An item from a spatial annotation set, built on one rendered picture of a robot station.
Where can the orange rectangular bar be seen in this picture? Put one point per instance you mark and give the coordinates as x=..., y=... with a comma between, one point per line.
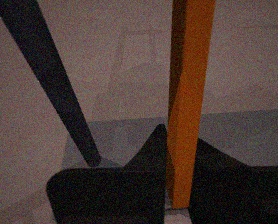
x=190, y=41

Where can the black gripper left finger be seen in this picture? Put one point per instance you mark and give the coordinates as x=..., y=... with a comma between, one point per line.
x=137, y=189

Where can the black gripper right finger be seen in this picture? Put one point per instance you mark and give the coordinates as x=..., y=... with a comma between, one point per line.
x=225, y=190

